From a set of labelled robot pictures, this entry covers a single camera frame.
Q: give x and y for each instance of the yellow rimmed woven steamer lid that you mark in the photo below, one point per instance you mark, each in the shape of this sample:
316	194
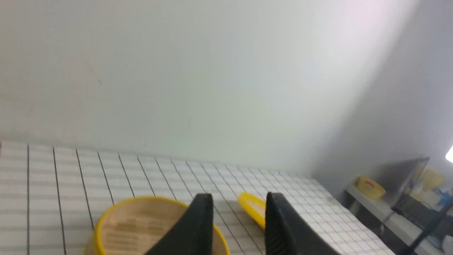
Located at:
254	207

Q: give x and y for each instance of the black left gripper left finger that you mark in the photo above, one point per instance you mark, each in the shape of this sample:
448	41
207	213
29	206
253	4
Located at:
192	234

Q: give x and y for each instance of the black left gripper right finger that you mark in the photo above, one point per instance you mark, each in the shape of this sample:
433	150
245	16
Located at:
286	233

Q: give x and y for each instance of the white grid tablecloth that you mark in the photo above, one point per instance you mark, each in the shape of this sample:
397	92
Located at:
52	197

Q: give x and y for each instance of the bamboo steamer basket yellow rim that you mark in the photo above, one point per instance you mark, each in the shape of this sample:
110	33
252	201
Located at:
133	226

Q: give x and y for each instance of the yellow tub on shelf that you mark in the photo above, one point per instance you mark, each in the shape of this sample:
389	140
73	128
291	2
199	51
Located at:
369	188

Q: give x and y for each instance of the white background shelf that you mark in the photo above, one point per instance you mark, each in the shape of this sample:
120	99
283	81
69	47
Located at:
399	225

